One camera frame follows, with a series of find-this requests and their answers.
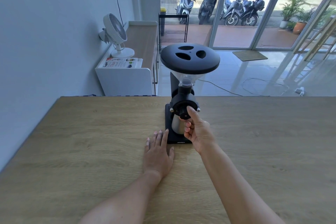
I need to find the person's left hand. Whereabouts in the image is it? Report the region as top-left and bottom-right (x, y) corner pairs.
(143, 129), (175, 179)

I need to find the person's right hand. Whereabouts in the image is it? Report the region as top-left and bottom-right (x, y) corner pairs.
(184, 106), (217, 155)

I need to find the steel dosing cup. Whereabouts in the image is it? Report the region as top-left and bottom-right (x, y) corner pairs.
(171, 117), (190, 136)

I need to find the person's right forearm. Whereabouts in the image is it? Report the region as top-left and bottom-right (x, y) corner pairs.
(200, 142), (286, 224)

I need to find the person's left forearm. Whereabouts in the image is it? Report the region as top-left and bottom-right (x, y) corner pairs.
(78, 170), (163, 224)

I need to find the black coffee grinder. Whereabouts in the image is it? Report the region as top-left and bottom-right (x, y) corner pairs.
(160, 43), (221, 144)

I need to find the brown door mat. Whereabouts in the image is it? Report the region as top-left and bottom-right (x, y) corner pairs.
(232, 50), (268, 62)

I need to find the white wooden-top cabinet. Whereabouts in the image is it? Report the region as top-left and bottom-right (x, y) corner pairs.
(95, 21), (159, 97)

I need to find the white illustrated book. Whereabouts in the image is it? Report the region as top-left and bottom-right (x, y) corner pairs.
(98, 57), (144, 69)

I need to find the yellow-lidded bin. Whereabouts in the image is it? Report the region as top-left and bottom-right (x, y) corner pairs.
(160, 8), (167, 37)

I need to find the white-framed glass door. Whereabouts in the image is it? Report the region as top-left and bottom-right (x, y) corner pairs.
(209, 0), (294, 51)

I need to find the black scooter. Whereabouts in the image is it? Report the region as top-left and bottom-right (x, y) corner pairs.
(197, 0), (220, 25)

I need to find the blue white scooter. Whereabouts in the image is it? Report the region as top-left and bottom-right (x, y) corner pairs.
(175, 0), (201, 24)

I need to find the grey motorcycle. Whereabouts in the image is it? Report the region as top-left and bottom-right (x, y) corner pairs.
(220, 0), (246, 26)

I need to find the white desk fan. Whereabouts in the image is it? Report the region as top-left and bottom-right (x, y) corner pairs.
(99, 13), (135, 58)

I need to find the dark blue motorcycle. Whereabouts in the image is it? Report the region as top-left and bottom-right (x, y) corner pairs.
(240, 0), (266, 27)

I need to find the plant in terracotta pot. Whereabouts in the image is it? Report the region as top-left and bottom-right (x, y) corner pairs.
(292, 8), (316, 35)

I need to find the palm plant in white pot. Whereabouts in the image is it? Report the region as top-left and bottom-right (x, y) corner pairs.
(279, 0), (313, 29)

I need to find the wooden ladder rack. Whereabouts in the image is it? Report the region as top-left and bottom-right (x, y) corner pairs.
(292, 0), (336, 62)

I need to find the white floor cable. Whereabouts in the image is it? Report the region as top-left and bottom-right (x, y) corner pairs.
(197, 77), (291, 97)

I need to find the black wire rack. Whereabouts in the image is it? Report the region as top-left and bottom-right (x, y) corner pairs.
(158, 12), (190, 54)

